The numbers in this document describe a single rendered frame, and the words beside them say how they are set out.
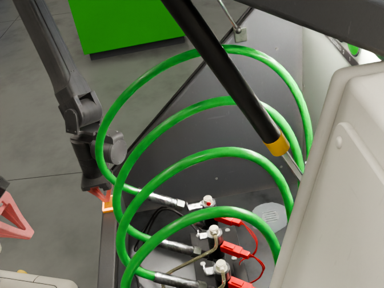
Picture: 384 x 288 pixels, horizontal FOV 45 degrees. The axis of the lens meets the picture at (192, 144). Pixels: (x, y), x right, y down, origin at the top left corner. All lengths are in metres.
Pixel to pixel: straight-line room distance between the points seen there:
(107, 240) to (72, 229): 1.50
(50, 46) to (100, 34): 3.20
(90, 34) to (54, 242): 2.20
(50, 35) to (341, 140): 0.81
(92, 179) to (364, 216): 0.85
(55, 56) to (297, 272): 0.76
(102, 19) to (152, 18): 0.44
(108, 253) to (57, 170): 2.02
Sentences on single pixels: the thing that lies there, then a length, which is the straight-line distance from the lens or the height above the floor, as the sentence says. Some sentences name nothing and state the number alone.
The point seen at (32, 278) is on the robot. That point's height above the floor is 0.28.
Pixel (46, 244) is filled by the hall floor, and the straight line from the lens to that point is 2.59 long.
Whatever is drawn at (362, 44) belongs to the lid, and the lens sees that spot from 0.36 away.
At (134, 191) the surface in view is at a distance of 0.87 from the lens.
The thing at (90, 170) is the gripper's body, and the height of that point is 1.09.
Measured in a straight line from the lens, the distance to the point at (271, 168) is 0.66.
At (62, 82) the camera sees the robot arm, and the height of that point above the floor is 1.29.
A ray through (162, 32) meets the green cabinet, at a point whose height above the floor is 0.16.
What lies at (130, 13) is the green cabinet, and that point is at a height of 0.37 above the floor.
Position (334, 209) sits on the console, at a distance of 0.36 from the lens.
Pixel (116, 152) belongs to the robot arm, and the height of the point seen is 1.15.
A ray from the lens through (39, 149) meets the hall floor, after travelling 3.33.
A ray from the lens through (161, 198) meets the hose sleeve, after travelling 0.88.
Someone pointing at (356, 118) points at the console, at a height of 1.53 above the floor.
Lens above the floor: 1.72
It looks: 36 degrees down
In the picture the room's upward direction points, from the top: 10 degrees counter-clockwise
